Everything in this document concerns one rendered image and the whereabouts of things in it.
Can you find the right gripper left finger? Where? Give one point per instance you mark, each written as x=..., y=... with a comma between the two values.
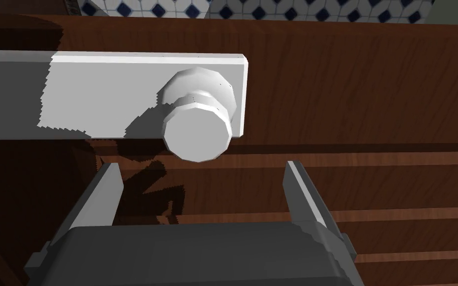
x=96, y=200

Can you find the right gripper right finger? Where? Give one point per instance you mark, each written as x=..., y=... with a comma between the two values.
x=306, y=194

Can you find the white door lock plate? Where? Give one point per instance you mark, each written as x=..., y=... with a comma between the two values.
x=102, y=95

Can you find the brown wooden door leaf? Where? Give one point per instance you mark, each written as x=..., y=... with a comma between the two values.
x=352, y=99

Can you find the white door knob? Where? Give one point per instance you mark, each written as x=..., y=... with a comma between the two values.
x=197, y=115

